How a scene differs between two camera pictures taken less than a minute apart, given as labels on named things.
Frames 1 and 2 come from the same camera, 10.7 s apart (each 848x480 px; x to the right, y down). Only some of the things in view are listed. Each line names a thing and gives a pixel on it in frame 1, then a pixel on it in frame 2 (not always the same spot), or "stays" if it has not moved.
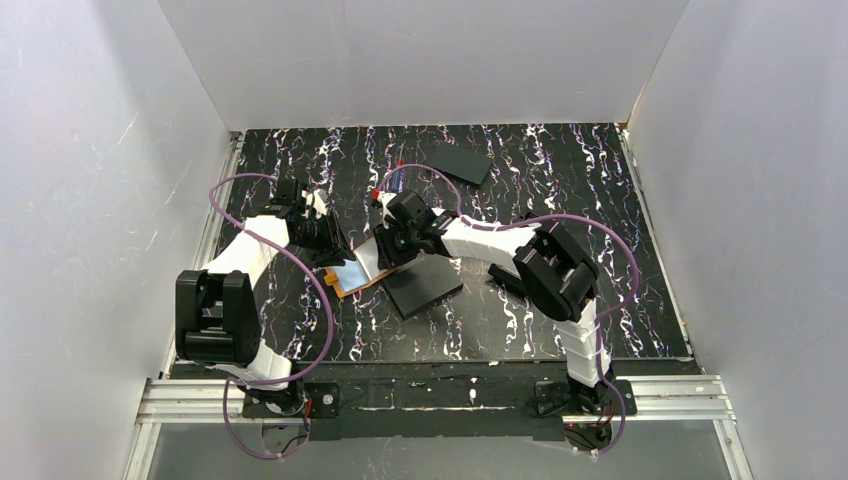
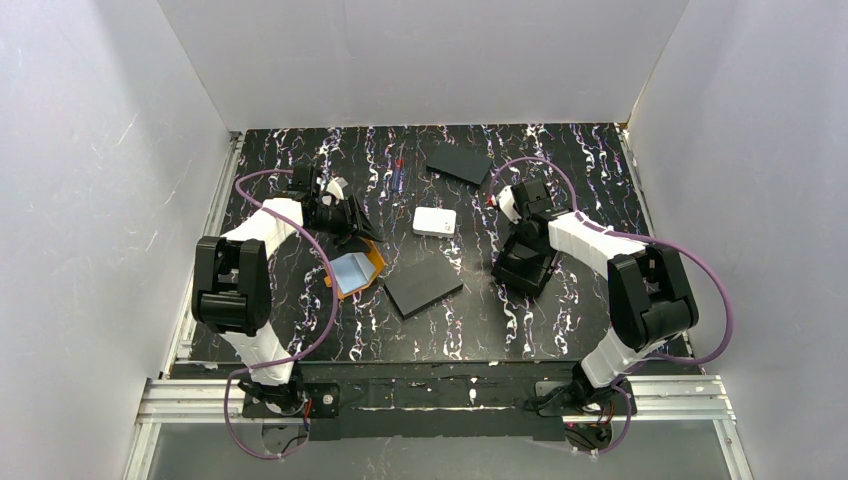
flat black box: [459, 161] stays
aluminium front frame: [700, 400] stays
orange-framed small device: [356, 273] stays
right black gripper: [389, 248] -> [523, 263]
